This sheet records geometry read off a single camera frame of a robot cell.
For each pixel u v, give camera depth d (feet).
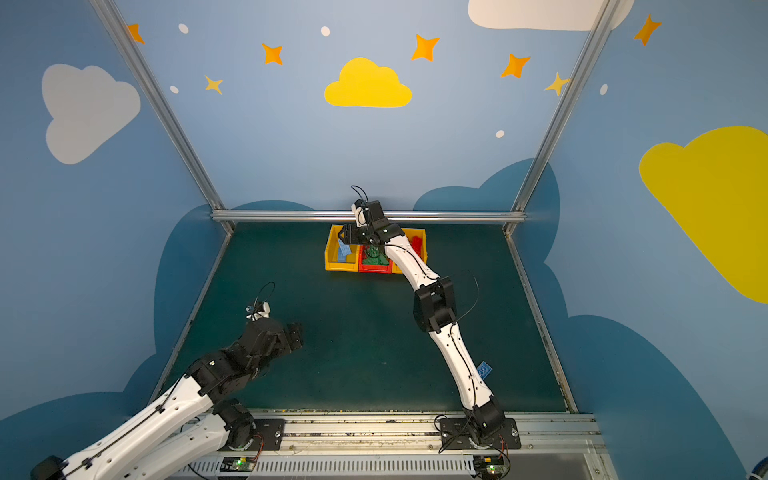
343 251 3.50
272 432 2.46
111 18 2.27
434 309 2.24
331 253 3.53
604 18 2.30
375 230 2.74
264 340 1.92
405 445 2.41
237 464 2.31
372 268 3.44
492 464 2.35
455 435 2.47
